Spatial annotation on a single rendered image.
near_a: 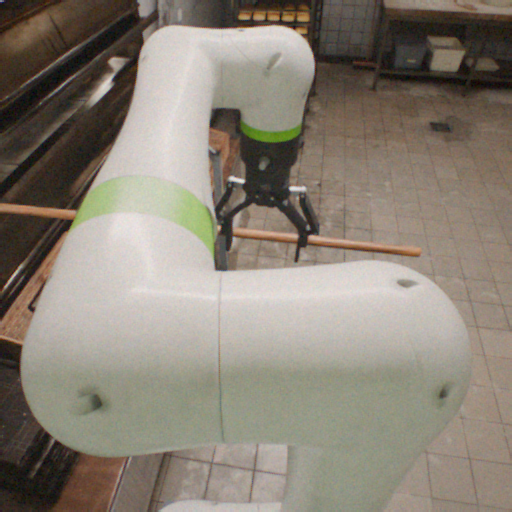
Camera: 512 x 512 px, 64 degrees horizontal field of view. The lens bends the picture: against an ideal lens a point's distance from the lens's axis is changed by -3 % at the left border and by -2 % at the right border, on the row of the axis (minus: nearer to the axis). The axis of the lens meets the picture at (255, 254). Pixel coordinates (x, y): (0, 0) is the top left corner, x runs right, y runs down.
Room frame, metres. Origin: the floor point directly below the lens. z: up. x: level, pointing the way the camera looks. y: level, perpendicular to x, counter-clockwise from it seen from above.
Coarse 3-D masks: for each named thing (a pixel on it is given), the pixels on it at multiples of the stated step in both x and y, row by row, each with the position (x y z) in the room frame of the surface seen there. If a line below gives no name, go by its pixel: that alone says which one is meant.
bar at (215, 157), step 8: (208, 152) 1.83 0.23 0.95; (216, 152) 1.83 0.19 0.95; (216, 160) 1.81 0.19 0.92; (216, 168) 1.81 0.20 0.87; (216, 176) 1.81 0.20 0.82; (216, 184) 1.81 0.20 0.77; (216, 192) 1.81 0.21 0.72; (216, 200) 1.81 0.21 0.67; (224, 208) 1.84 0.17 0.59; (224, 240) 1.81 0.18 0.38; (224, 248) 1.81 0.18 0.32; (224, 256) 1.81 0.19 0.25; (224, 264) 1.81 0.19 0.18; (40, 288) 0.74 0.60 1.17; (32, 304) 0.69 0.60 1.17
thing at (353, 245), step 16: (0, 208) 1.07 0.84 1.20; (16, 208) 1.06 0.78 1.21; (32, 208) 1.06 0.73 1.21; (48, 208) 1.06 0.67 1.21; (272, 240) 0.93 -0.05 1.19; (288, 240) 0.92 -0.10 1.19; (320, 240) 0.91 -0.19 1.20; (336, 240) 0.91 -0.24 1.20; (352, 240) 0.91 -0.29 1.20; (416, 256) 0.86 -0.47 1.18
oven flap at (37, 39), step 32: (64, 0) 1.94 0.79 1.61; (96, 0) 2.17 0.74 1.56; (128, 0) 2.46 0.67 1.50; (0, 32) 1.50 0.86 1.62; (32, 32) 1.64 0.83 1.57; (64, 32) 1.82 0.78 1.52; (96, 32) 2.00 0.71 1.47; (0, 64) 1.41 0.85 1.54; (32, 64) 1.54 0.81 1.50; (0, 96) 1.32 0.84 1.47
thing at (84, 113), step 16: (128, 64) 2.42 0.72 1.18; (112, 80) 2.19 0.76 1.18; (96, 96) 1.99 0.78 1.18; (80, 112) 1.81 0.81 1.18; (64, 128) 1.66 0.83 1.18; (48, 144) 1.52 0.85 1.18; (64, 144) 1.58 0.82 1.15; (32, 160) 1.40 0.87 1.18; (48, 160) 1.45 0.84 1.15; (16, 176) 1.29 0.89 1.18; (32, 176) 1.33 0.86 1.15; (0, 192) 1.19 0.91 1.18; (16, 192) 1.23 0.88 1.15
